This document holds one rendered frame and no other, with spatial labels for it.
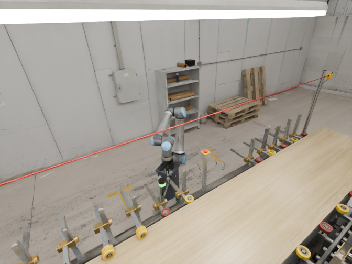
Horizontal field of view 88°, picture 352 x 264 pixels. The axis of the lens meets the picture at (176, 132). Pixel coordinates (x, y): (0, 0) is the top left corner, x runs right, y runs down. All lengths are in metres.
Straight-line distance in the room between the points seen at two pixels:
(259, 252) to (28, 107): 3.72
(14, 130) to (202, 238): 3.45
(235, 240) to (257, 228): 0.21
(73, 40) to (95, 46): 0.33
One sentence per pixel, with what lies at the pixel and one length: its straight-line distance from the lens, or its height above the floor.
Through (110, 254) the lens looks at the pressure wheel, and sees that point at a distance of 1.57.
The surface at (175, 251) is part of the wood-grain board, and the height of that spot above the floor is 0.90.
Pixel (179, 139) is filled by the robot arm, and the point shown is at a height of 1.07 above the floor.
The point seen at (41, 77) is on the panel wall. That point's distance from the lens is 3.78.
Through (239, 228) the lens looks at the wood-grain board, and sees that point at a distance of 1.66.
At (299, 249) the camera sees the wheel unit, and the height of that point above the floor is 0.91.
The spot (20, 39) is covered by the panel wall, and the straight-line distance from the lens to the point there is 3.75.
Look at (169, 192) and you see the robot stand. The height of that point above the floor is 0.25.
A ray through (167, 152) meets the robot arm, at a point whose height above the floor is 1.28.
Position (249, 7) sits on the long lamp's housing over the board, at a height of 2.34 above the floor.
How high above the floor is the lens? 2.26
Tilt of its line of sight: 29 degrees down
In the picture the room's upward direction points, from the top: 3 degrees counter-clockwise
